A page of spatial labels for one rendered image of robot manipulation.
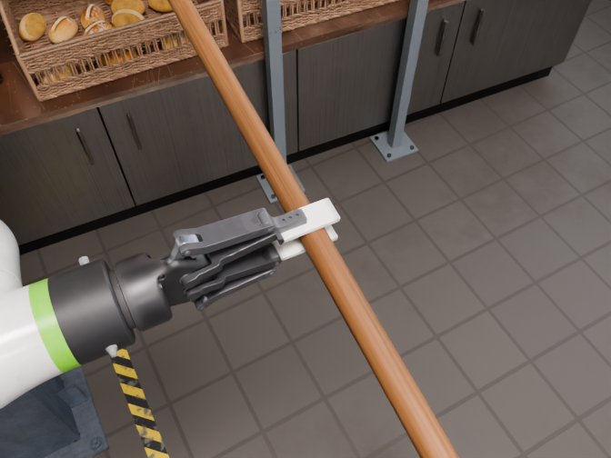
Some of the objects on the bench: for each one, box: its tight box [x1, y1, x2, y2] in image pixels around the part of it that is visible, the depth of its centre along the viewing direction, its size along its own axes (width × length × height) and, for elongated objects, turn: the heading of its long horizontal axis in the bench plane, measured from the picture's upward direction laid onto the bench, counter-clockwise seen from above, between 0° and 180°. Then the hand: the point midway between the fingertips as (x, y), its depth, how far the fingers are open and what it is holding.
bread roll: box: [19, 13, 46, 42], centre depth 169 cm, size 6×10×7 cm
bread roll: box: [83, 20, 113, 47], centre depth 168 cm, size 10×7×6 cm
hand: (305, 229), depth 64 cm, fingers closed on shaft, 3 cm apart
